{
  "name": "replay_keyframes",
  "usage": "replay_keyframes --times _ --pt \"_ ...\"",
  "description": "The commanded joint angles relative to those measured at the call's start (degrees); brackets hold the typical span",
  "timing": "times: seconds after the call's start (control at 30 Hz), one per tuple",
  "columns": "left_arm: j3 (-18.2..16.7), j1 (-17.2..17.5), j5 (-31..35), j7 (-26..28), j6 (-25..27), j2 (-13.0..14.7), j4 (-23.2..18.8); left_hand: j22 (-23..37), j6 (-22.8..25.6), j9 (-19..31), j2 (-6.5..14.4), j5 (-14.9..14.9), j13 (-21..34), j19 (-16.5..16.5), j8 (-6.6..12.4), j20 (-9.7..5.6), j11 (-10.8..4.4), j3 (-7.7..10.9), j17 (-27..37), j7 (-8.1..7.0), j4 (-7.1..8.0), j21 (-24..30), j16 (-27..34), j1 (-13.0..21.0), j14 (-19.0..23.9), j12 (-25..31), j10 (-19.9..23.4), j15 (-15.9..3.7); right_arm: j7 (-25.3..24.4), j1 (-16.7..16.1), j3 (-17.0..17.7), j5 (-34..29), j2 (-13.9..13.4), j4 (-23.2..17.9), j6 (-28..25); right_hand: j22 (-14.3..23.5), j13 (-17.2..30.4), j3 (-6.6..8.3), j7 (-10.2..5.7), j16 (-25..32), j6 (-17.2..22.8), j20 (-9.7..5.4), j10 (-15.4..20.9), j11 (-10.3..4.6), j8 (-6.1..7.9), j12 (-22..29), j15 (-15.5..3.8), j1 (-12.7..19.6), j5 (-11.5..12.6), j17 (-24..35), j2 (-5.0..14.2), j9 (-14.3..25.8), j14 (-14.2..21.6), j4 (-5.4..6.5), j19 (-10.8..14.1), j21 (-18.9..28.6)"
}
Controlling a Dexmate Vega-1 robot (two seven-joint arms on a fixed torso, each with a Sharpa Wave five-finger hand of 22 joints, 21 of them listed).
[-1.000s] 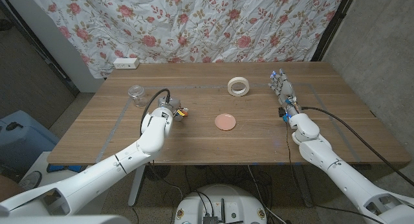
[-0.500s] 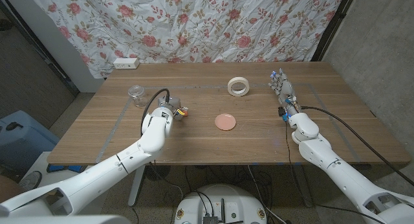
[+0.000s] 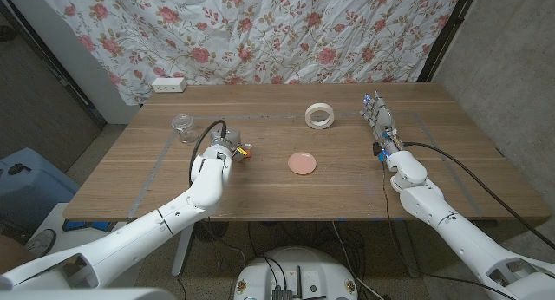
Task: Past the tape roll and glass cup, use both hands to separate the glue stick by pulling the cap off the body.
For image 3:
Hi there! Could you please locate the white power strip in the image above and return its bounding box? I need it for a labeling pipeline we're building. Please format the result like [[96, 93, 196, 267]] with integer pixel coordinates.
[[150, 76, 188, 94]]

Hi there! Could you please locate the small pink round plate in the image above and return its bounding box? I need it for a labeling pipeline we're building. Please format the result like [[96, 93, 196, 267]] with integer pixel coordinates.
[[287, 151, 318, 176]]

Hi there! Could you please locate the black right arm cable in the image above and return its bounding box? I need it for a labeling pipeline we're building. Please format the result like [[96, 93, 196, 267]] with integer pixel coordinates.
[[402, 141, 555, 251]]

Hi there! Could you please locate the black backdrop frame post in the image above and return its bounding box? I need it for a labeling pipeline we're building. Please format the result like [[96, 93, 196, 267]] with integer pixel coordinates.
[[0, 0, 108, 130], [418, 0, 480, 82]]

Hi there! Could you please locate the white table leg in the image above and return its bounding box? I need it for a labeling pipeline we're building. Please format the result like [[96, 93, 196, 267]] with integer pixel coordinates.
[[171, 221, 196, 277]]

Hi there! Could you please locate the clear glass jar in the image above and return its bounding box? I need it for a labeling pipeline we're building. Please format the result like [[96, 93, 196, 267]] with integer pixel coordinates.
[[170, 113, 199, 144]]

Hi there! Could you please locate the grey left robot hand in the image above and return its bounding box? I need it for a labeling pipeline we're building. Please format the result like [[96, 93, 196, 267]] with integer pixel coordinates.
[[210, 128, 252, 163]]

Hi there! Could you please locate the blue plastic bin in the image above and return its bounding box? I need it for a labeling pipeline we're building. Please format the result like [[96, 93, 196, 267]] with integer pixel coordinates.
[[0, 147, 82, 232]]

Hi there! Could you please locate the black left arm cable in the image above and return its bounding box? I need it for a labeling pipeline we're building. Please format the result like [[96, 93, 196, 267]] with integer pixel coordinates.
[[188, 119, 248, 266]]

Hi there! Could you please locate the grey table leg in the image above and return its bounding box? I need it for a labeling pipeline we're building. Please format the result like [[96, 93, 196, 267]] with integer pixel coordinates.
[[392, 221, 421, 278]]

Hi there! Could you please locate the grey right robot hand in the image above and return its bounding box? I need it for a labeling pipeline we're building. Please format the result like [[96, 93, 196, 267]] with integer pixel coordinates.
[[358, 90, 399, 147]]

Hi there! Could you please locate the person in brown clothing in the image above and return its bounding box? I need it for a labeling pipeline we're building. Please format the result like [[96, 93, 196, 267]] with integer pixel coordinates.
[[0, 234, 38, 275]]

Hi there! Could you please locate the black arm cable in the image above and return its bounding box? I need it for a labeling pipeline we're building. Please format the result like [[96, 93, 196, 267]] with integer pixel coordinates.
[[188, 119, 248, 266], [402, 141, 555, 251]]

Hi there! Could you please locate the white robot torso base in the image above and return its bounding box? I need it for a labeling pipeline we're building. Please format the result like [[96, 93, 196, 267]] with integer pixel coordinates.
[[233, 246, 359, 300]]

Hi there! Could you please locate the floral print backdrop cloth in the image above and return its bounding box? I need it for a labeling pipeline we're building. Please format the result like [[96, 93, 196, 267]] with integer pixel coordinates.
[[34, 0, 465, 106]]

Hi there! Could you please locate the cream masking tape roll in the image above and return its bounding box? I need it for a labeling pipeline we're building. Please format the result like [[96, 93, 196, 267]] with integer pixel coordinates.
[[304, 102, 336, 130]]

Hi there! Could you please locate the black round floor fan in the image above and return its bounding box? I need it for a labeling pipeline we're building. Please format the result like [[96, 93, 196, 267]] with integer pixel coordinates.
[[193, 221, 230, 243]]

